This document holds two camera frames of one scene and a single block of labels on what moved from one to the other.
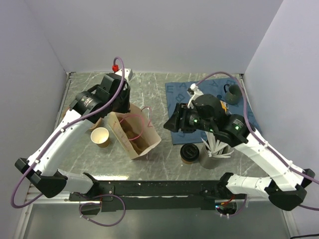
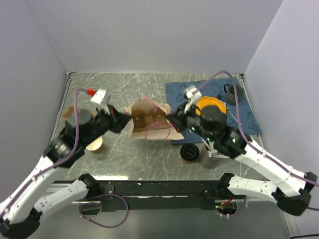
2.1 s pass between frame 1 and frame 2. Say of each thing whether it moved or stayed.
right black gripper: stayed
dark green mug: stayed
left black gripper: moved
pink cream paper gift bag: moved
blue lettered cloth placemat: stayed
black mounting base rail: stayed
